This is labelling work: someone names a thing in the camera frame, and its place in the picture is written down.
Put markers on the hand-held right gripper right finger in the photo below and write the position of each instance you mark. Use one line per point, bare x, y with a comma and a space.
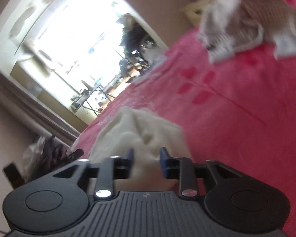
163, 163

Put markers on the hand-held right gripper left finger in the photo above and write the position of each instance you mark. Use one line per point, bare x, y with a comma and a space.
130, 159

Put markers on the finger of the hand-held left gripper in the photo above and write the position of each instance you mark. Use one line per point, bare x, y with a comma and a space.
13, 175
76, 155

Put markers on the cream fleece garment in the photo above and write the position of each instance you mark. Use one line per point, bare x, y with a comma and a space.
143, 133

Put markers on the stack of dark folded clothes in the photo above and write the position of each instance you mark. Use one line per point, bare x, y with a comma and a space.
44, 158

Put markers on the beige curtain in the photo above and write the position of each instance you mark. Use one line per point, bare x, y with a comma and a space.
39, 118

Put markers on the folding table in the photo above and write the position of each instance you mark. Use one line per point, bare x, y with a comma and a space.
93, 96

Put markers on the pink floral blanket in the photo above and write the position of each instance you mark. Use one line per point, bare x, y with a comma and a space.
236, 103

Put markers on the black wheelchair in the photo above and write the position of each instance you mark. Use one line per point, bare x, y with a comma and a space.
135, 39

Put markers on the cream nightstand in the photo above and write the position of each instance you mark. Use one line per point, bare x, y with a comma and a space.
194, 9

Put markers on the checked knit cardigan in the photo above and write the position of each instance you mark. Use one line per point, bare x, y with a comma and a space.
241, 24

